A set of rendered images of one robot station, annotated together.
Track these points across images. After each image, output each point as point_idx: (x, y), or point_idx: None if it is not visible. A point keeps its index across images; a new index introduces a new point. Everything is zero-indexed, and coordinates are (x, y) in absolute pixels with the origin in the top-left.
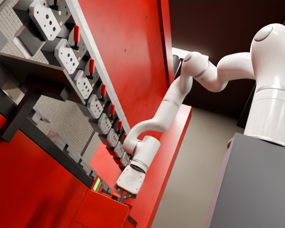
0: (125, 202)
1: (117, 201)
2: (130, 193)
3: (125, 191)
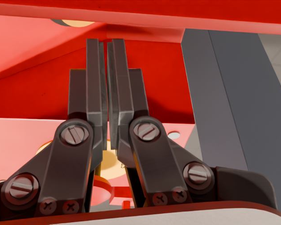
0: (183, 27)
1: (116, 185)
2: (204, 210)
3: (121, 211)
